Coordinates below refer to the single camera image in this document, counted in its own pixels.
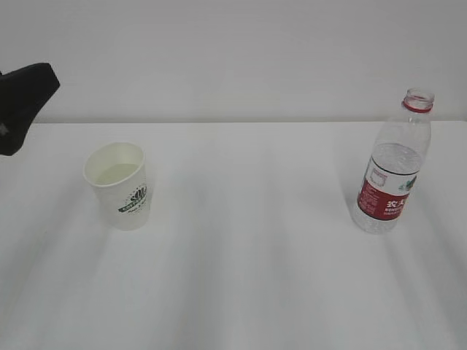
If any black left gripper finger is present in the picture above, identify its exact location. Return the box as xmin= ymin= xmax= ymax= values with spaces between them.
xmin=1 ymin=63 xmax=60 ymax=156

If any clear Nongfu Spring water bottle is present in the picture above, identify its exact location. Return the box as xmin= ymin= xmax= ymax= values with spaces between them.
xmin=352 ymin=87 xmax=435 ymax=234

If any white paper cup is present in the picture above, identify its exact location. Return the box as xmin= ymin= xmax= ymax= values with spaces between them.
xmin=83 ymin=142 xmax=150 ymax=231

